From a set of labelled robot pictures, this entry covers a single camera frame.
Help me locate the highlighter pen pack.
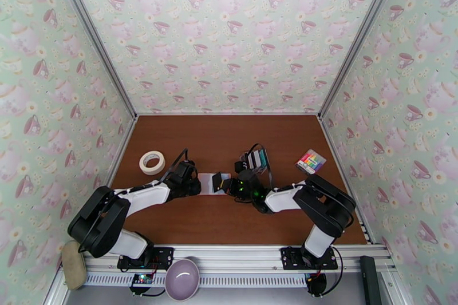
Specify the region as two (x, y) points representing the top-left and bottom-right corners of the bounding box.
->
(295, 149), (327, 175)

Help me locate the beige masking tape roll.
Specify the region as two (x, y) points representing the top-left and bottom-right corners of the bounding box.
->
(139, 150), (166, 176)

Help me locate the black round disc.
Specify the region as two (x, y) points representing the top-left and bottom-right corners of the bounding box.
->
(306, 272), (327, 296)

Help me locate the small circuit board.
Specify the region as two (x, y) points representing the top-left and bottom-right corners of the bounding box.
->
(131, 273), (155, 287)

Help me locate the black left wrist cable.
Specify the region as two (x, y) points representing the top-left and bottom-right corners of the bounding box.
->
(157, 148), (191, 187)

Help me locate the aluminium table side rail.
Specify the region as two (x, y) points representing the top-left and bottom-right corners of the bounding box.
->
(319, 116), (374, 244)
(87, 117), (139, 244)

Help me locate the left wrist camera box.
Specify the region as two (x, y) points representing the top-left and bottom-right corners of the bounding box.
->
(175, 161), (197, 180)

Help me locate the black base cable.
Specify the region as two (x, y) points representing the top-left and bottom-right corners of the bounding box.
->
(330, 245), (344, 295)

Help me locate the white slotted cable duct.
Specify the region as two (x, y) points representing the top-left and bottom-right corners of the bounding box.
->
(85, 273), (309, 288)

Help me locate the black rectangular box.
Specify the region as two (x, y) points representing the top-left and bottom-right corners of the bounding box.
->
(359, 255), (383, 305)

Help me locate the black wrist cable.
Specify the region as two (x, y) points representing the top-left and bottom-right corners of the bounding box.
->
(247, 142), (274, 191)
(157, 148), (191, 187)

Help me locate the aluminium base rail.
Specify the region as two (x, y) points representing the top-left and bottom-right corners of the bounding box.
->
(82, 244), (393, 274)

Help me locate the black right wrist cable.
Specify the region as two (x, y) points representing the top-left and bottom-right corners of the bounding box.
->
(247, 142), (274, 191)

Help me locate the aluminium frame corner post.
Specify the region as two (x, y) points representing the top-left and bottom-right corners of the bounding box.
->
(318, 0), (409, 119)
(48, 0), (139, 119)

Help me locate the purple bowl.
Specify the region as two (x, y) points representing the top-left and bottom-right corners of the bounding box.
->
(164, 258), (200, 302)

